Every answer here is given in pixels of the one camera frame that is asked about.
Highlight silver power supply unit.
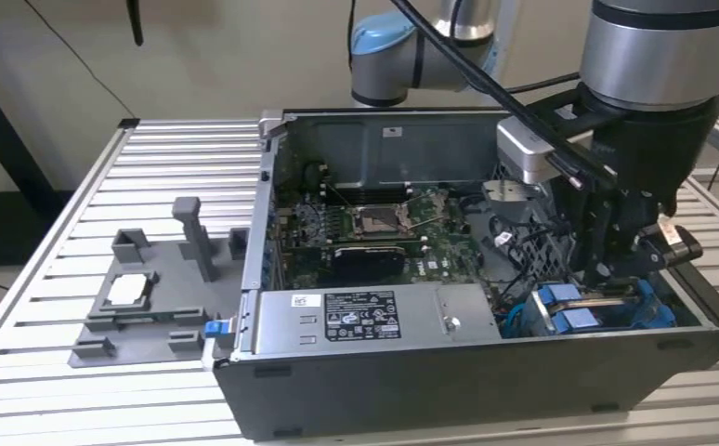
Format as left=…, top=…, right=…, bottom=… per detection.
left=253, top=283, right=501, bottom=361

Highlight black hanging strap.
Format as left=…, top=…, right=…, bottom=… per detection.
left=125, top=0, right=147, bottom=46

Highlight green motherboard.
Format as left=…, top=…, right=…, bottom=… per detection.
left=275, top=185, right=499, bottom=290

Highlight black open PC case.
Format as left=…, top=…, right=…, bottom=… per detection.
left=202, top=105, right=719, bottom=442

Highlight black wire bundle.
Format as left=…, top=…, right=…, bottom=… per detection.
left=487, top=216, right=575, bottom=298

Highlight CPU socket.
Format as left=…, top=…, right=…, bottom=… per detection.
left=347, top=206, right=409, bottom=241

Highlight grey parts rack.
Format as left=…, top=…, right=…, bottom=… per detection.
left=70, top=196, right=251, bottom=371

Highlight blue disk wire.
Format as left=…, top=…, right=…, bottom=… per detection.
left=499, top=300, right=530, bottom=337

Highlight black RAM slots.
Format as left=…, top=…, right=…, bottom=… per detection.
left=327, top=180, right=454, bottom=205

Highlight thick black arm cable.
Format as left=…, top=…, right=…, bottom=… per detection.
left=390, top=0, right=619, bottom=188

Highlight silver metal drive bracket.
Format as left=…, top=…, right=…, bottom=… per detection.
left=482, top=177, right=549, bottom=211

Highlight thin black wall cable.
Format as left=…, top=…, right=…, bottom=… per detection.
left=25, top=0, right=139, bottom=123

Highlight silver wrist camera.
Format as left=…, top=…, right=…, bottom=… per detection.
left=497, top=115, right=565, bottom=186

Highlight silver CPU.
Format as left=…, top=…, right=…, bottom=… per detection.
left=107, top=274, right=151, bottom=307

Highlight black desk leg stand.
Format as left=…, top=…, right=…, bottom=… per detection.
left=0, top=50, right=71, bottom=267

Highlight metal socket cover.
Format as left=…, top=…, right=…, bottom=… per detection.
left=398, top=194, right=451, bottom=229

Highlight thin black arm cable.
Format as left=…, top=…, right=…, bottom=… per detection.
left=345, top=0, right=363, bottom=53

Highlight thin wire locking lever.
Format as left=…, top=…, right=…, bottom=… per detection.
left=326, top=181, right=358, bottom=208

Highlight black graphics card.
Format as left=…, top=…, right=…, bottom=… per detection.
left=330, top=243, right=409, bottom=285

